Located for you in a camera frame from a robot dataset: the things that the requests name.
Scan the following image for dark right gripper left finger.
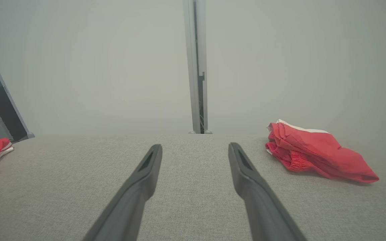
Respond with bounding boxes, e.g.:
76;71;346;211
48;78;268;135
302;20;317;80
82;144;163;241

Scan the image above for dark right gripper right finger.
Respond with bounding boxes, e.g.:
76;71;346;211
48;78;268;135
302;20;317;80
228;142;308;241

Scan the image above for red shorts with white stripe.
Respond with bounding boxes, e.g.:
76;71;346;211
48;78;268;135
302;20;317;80
265;119;380;184

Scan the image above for grey fabric upholstered bench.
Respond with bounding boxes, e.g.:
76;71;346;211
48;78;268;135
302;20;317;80
0;133;386;241

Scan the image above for black computer tower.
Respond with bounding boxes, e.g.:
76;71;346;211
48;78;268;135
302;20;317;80
0;87;24;142

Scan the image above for grey partition post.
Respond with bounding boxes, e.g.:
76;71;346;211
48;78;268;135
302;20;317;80
183;0;209;134

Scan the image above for grey metal shelf frame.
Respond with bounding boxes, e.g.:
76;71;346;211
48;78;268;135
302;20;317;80
0;27;35;140

